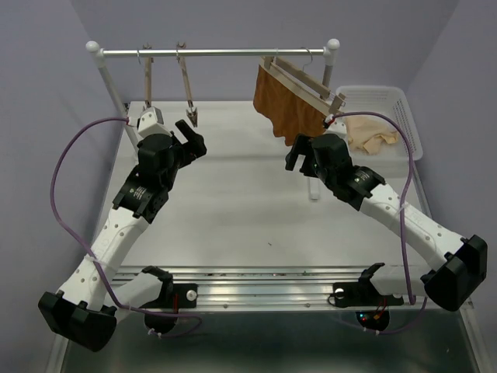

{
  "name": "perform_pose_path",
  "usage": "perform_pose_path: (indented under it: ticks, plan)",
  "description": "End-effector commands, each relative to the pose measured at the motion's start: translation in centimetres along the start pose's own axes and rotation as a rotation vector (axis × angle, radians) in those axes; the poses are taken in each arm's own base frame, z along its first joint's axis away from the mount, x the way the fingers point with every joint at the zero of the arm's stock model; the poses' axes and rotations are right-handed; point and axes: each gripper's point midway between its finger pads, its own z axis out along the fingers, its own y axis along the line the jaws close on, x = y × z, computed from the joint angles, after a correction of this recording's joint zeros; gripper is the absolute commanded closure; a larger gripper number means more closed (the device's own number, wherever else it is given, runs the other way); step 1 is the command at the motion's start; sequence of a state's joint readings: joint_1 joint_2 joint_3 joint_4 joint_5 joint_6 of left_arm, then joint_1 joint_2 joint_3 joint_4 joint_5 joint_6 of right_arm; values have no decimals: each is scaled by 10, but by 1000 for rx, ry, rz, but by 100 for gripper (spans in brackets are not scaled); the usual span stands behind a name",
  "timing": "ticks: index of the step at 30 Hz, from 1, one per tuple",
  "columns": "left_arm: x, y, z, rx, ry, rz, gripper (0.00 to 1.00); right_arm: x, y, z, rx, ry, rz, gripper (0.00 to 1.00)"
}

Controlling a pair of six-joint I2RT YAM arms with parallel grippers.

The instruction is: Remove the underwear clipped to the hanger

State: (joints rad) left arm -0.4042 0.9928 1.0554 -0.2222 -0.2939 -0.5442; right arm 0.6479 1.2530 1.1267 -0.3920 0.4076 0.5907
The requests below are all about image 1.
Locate brown underwear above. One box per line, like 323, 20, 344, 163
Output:
253, 66, 325, 147

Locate white metal clothes rack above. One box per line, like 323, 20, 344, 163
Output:
85, 38, 342, 201

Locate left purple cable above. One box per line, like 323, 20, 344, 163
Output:
50, 117, 203, 339

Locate beige cloth in basket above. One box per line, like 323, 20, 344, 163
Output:
344, 116, 399, 155

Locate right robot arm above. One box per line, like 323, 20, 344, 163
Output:
285, 134, 488, 312

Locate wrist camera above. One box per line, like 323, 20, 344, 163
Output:
137, 106, 171, 138
323, 114, 347, 139

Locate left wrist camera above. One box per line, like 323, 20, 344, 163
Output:
137, 106, 171, 138

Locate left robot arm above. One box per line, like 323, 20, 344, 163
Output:
38, 117, 207, 352

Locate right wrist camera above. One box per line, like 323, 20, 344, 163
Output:
323, 114, 347, 139

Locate white plastic basket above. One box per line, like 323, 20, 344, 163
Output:
336, 85, 423, 165

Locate beige clip hanger with underwear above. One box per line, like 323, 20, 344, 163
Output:
259, 39, 345, 116

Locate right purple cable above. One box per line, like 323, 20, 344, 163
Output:
325, 111, 429, 336

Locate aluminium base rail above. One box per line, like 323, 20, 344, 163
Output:
112, 265, 410, 314

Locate purple cable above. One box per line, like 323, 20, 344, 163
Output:
50, 117, 203, 339
325, 111, 429, 336

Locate far left beige hanger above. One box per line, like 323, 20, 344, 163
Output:
137, 53, 154, 110

